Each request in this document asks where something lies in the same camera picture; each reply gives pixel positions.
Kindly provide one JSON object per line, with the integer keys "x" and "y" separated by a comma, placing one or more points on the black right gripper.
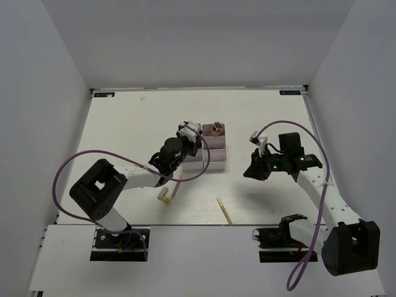
{"x": 257, "y": 170}

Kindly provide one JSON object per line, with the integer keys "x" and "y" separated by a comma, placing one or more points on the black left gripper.
{"x": 193, "y": 145}

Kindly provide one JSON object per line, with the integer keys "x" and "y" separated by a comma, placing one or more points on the marker tube with pink cap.
{"x": 216, "y": 129}

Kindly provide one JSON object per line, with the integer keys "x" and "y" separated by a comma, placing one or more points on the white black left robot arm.
{"x": 99, "y": 188}

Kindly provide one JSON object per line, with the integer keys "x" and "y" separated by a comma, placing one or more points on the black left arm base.
{"x": 122, "y": 248}

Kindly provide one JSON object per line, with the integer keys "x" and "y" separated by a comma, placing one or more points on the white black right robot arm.
{"x": 347, "y": 244}

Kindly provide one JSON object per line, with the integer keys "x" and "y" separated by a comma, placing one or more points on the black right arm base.
{"x": 273, "y": 248}

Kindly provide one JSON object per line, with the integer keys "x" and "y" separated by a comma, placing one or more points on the white left organizer box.
{"x": 193, "y": 163}

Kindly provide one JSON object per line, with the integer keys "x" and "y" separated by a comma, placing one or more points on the yellow pen with clear cap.
{"x": 223, "y": 209}

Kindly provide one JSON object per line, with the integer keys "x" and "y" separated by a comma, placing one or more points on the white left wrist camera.
{"x": 190, "y": 130}

